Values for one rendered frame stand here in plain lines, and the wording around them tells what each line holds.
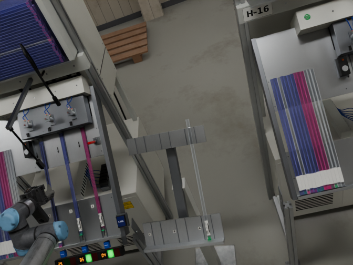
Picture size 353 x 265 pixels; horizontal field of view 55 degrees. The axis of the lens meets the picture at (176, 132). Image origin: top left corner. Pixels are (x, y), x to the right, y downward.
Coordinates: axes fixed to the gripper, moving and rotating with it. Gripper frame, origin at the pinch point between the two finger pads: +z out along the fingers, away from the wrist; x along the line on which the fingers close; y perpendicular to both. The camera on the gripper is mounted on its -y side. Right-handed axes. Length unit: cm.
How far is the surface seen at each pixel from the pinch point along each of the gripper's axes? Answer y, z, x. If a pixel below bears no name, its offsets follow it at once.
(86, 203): -8.2, -1.3, -16.2
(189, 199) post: -18, 0, -63
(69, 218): -13.1, -2.6, -6.2
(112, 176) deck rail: 0.9, -0.2, -31.6
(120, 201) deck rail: -11.2, -1.0, -32.0
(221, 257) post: -76, 46, -65
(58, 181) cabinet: -5.1, 43.9, 19.2
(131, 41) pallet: 94, 294, 3
